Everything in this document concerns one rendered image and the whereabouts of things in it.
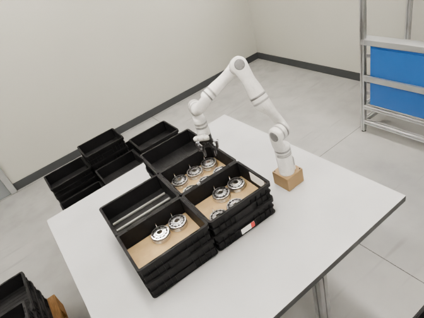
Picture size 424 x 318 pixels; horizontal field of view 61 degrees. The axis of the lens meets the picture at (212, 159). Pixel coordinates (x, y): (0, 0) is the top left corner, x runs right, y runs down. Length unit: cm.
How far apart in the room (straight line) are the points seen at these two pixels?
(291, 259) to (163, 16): 379
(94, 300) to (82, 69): 314
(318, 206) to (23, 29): 352
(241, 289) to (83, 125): 347
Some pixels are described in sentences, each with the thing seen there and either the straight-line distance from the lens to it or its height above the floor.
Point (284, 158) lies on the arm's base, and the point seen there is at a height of 93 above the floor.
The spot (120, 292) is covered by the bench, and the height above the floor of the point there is 70.
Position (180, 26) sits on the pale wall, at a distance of 509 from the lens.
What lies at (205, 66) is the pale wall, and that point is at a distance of 537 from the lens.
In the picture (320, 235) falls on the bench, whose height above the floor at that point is 70.
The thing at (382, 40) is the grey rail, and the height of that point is 93.
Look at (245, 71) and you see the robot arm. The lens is 190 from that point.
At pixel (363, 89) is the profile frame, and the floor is 47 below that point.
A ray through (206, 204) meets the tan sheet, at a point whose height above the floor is 83.
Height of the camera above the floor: 216
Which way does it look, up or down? 35 degrees down
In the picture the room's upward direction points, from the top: 17 degrees counter-clockwise
